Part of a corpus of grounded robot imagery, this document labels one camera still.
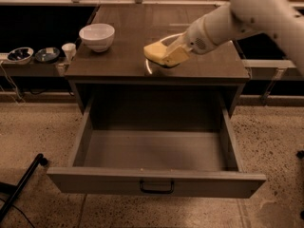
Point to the white ceramic bowl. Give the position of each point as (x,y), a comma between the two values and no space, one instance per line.
(98,37)

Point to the black chair leg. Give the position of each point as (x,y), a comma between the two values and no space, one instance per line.
(13,191)

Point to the blue patterned bowl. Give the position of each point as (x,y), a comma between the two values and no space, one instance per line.
(21,55)

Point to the yellow sponge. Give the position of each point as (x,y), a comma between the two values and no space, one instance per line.
(157,53)

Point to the dark glazed bowl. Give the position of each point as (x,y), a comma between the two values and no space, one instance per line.
(47,55)

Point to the small white cup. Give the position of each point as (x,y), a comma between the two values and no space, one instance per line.
(69,50)

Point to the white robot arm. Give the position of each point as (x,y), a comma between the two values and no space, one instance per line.
(239,19)

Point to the low grey side shelf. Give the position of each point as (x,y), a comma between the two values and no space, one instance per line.
(33,69)

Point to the black drawer handle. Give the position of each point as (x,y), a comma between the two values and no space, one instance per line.
(157,188)

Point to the grey drawer cabinet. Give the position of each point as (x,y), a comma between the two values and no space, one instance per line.
(137,26)

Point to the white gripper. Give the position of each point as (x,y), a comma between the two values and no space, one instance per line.
(196,38)

